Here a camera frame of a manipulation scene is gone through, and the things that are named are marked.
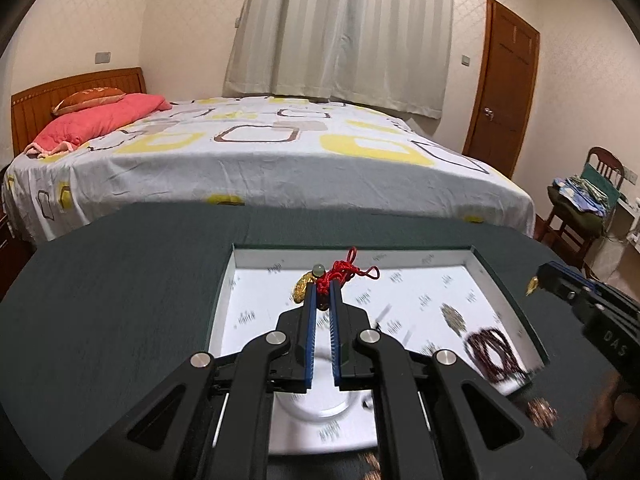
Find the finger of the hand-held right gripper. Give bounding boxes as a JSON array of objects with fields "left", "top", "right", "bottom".
[{"left": 537, "top": 261, "right": 601, "bottom": 303}]

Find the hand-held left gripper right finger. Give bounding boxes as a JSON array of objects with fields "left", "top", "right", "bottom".
[{"left": 329, "top": 282, "right": 586, "bottom": 480}]

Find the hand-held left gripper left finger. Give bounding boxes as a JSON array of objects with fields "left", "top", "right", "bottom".
[{"left": 62, "top": 284, "right": 318, "bottom": 480}]

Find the pale jade bangle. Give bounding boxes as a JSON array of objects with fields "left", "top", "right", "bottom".
[{"left": 274, "top": 391, "right": 376, "bottom": 423}]

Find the red cord gold charm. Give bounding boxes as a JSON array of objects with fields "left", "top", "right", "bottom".
[{"left": 290, "top": 246, "right": 381, "bottom": 311}]

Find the shallow green cardboard box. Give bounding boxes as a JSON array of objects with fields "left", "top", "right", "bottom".
[{"left": 202, "top": 242, "right": 548, "bottom": 456}]

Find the black cord pendant necklace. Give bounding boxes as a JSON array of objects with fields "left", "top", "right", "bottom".
[{"left": 462, "top": 326, "right": 533, "bottom": 388}]

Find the silver pearl brooch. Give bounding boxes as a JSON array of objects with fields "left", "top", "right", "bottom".
[{"left": 440, "top": 305, "right": 466, "bottom": 333}]

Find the person's right hand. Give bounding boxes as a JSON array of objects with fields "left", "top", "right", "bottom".
[{"left": 577, "top": 370, "right": 640, "bottom": 461}]

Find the wooden chair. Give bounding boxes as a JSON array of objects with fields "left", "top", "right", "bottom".
[{"left": 542, "top": 146, "right": 626, "bottom": 266}]

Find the pile of clothes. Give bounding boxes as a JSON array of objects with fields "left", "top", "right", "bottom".
[{"left": 547, "top": 175, "right": 621, "bottom": 233}]

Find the white side table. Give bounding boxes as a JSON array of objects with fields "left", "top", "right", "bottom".
[{"left": 602, "top": 196, "right": 640, "bottom": 248}]

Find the bed with patterned sheet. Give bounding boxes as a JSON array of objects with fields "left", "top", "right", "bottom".
[{"left": 0, "top": 95, "right": 537, "bottom": 248}]

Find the wooden door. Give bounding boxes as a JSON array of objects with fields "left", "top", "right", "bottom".
[{"left": 462, "top": 0, "right": 542, "bottom": 179}]

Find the white window curtain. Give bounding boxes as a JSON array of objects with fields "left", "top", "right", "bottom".
[{"left": 222, "top": 0, "right": 456, "bottom": 120}]

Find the pink blanket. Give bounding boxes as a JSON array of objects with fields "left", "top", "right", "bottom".
[{"left": 24, "top": 93, "right": 172, "bottom": 159}]

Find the wooden nightstand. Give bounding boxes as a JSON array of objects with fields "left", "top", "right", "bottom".
[{"left": 0, "top": 212, "right": 36, "bottom": 301}]

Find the orange cushion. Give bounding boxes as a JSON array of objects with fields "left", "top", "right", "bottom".
[{"left": 51, "top": 86, "right": 126, "bottom": 116}]

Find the wooden headboard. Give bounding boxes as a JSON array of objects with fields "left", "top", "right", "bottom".
[{"left": 11, "top": 66, "right": 147, "bottom": 157}]

